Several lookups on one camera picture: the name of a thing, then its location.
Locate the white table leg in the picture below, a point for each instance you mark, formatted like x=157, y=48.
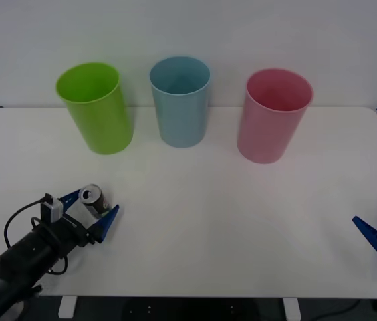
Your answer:
x=67, y=307
x=291, y=307

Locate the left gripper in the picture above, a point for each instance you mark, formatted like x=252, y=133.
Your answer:
x=71, y=234

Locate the green plastic bin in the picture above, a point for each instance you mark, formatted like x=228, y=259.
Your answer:
x=103, y=127

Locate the pink plastic bin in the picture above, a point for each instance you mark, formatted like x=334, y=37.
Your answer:
x=268, y=133

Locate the dark drink can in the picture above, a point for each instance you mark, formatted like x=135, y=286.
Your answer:
x=100, y=202

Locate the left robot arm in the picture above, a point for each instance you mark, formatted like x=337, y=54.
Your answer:
x=24, y=259

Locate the pale blue plastic bin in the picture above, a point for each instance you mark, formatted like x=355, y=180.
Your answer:
x=182, y=117

